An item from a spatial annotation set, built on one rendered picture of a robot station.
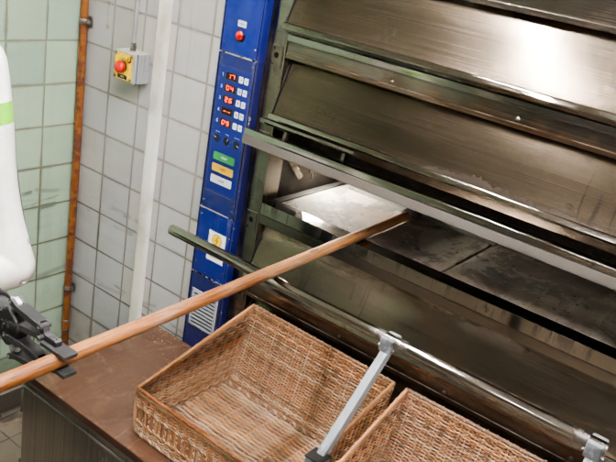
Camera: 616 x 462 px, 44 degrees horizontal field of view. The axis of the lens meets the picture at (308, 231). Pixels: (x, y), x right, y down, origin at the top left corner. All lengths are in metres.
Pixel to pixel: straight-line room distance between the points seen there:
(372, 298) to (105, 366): 0.91
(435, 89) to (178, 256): 1.14
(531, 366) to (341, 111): 0.85
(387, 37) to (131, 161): 1.13
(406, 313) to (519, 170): 0.53
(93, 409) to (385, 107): 1.22
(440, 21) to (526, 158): 0.40
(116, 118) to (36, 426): 1.07
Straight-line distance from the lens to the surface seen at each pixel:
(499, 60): 1.91
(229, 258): 1.98
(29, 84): 2.81
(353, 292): 2.24
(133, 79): 2.60
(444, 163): 1.98
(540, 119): 1.89
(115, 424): 2.32
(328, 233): 2.22
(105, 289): 3.04
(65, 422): 2.46
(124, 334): 1.53
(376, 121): 2.08
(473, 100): 1.95
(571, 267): 1.76
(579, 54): 1.86
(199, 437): 2.08
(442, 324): 2.12
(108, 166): 2.87
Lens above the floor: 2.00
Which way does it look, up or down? 22 degrees down
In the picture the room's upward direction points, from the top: 11 degrees clockwise
